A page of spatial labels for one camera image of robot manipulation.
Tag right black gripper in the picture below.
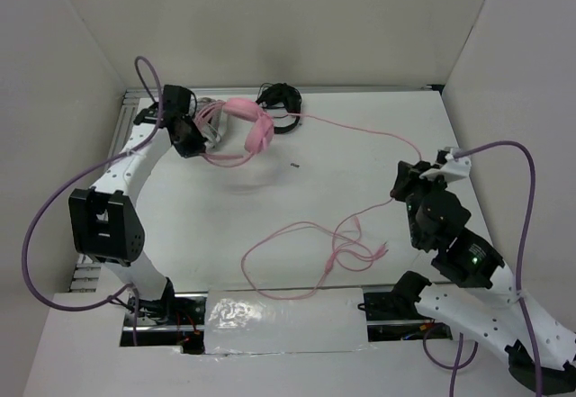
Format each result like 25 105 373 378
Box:
387 158 446 247

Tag pink headphones with cable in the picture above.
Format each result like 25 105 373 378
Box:
193 96 423 302

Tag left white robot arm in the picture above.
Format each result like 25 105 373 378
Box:
68 85 206 324

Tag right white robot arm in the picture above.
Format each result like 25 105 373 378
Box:
391 161 575 396

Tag white grey headphones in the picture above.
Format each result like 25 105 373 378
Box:
194 97 228 149

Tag white taped cover sheet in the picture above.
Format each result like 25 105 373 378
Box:
203 288 368 355

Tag back aluminium rail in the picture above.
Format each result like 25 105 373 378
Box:
124 83 445 95

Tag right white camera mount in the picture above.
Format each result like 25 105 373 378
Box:
419 147 472 184

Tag black headphones with cable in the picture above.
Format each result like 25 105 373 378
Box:
256 83 302 135

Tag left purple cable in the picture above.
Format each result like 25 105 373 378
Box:
22 56 164 347

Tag left aluminium rail frame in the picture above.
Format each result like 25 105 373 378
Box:
67 92 149 293

